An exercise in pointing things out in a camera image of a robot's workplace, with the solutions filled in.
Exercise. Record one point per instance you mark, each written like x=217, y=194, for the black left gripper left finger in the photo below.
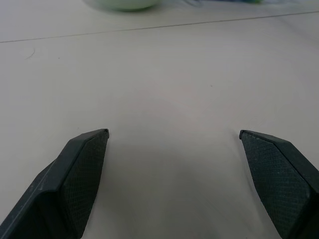
x=74, y=179

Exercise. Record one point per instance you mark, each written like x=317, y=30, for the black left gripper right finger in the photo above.
x=279, y=179

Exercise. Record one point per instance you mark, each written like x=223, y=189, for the blue green object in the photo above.
x=251, y=3

